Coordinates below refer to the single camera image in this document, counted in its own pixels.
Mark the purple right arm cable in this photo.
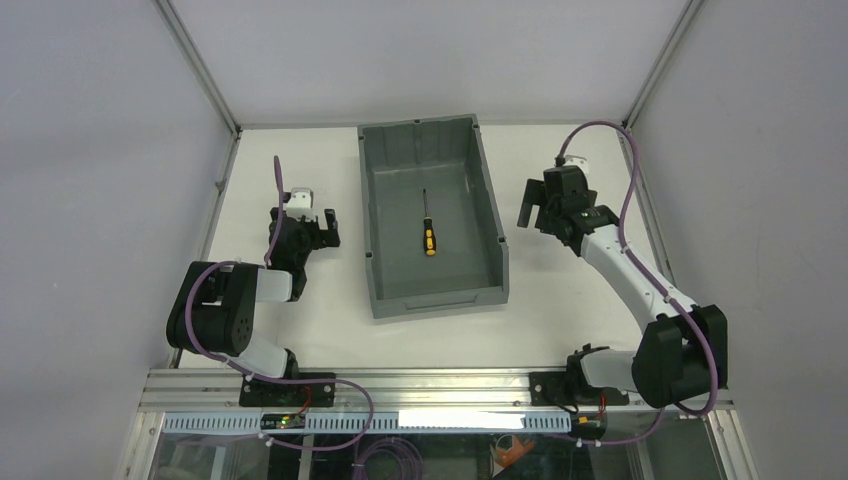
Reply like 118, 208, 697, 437
555, 120, 721, 446

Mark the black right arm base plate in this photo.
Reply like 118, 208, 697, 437
528, 370, 630, 407

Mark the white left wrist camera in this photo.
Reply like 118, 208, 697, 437
284, 187, 316, 222

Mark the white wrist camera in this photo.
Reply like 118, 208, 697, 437
284, 187, 316, 222
555, 154, 590, 175

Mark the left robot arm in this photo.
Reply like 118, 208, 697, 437
166, 207, 341, 382

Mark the orange object under table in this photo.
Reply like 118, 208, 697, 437
491, 434, 535, 469

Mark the left aluminium frame post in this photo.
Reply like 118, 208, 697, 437
152, 0, 241, 137

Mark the aluminium frame post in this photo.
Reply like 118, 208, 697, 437
622, 0, 705, 129
152, 0, 241, 137

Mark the slotted white cable duct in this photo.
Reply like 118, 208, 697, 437
162, 409, 571, 436

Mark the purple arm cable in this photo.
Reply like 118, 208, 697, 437
184, 155, 376, 454
555, 120, 721, 446

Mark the grey plastic bin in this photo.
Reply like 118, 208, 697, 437
357, 113, 510, 319

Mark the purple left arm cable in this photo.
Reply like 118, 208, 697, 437
184, 155, 376, 454

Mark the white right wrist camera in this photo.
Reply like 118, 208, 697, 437
555, 154, 590, 175

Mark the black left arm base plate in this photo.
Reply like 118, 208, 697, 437
238, 371, 336, 408

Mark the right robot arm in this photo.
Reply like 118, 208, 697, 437
517, 165, 728, 414

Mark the aluminium mounting rail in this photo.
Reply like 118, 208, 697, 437
137, 367, 735, 415

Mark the right aluminium frame post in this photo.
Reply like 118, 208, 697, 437
622, 0, 705, 129

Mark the yellow black screwdriver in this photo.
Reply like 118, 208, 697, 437
422, 189, 437, 257

